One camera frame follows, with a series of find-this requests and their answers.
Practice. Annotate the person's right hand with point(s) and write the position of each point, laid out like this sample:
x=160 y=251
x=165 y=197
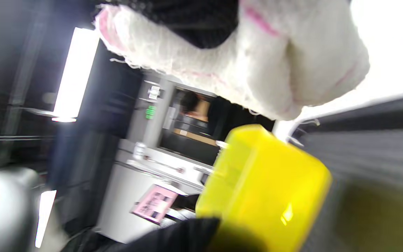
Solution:
x=194 y=21

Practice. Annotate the person's left hand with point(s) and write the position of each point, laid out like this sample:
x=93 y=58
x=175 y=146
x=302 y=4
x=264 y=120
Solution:
x=159 y=239

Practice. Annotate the white pink dish cloth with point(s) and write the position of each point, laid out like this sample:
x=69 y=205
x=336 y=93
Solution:
x=275 y=70

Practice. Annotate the amber yellow plastic food container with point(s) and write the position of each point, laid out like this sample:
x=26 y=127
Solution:
x=264 y=185

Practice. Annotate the monitor on stand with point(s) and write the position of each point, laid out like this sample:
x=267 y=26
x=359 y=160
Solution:
x=154 y=204

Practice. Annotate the ceiling light panel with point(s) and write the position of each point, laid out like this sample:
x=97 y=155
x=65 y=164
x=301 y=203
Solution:
x=75 y=73

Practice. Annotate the black plastic tray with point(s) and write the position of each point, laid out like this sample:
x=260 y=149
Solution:
x=380 y=150

